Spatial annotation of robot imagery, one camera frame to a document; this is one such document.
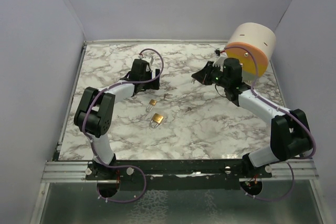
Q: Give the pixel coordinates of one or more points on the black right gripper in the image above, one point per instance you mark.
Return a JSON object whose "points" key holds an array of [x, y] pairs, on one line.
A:
{"points": [[202, 76]]}

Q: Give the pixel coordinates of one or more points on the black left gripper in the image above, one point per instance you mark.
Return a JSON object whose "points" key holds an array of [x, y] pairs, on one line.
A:
{"points": [[152, 85]]}

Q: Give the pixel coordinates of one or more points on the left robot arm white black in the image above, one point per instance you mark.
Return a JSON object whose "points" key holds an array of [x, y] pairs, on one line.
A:
{"points": [[94, 113]]}

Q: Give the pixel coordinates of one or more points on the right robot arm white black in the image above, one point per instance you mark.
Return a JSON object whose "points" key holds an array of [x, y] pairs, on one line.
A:
{"points": [[290, 135]]}

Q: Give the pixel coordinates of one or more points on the small brass padlock middle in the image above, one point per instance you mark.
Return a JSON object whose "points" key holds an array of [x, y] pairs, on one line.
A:
{"points": [[150, 106]]}

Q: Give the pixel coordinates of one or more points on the larger brass padlock near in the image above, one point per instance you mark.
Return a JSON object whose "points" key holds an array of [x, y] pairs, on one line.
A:
{"points": [[156, 120]]}

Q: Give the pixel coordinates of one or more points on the round mini drawer cabinet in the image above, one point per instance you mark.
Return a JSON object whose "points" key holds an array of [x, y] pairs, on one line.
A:
{"points": [[252, 44]]}

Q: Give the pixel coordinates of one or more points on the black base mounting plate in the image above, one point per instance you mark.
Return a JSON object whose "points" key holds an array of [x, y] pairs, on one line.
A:
{"points": [[176, 174]]}

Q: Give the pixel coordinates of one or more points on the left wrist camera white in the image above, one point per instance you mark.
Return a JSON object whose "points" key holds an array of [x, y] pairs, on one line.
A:
{"points": [[147, 58]]}

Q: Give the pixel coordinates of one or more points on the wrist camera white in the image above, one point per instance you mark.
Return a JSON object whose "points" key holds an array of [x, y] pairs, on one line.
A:
{"points": [[147, 58], [221, 56]]}

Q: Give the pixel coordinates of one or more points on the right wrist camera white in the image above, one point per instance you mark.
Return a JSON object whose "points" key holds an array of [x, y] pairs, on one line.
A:
{"points": [[221, 56]]}

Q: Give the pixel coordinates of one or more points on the aluminium frame rail front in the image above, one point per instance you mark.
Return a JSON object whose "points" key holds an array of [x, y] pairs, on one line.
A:
{"points": [[75, 172]]}

